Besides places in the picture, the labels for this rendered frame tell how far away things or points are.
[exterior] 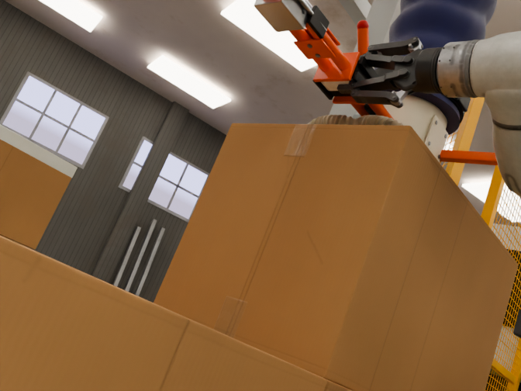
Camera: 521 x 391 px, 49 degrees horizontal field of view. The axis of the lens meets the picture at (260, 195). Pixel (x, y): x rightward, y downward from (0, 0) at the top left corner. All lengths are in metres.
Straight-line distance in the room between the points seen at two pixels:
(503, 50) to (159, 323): 0.64
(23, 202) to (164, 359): 2.09
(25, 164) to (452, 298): 1.94
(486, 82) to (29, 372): 0.73
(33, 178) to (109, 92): 7.13
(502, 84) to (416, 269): 0.32
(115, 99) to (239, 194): 8.69
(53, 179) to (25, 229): 0.24
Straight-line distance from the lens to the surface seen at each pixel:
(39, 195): 2.64
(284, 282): 0.91
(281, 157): 1.03
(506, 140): 0.99
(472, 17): 1.39
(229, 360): 0.64
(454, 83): 0.97
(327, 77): 1.10
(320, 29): 1.00
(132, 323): 0.54
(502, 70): 0.93
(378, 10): 3.23
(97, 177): 9.44
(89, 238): 9.38
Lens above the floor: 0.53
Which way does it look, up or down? 15 degrees up
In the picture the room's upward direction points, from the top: 22 degrees clockwise
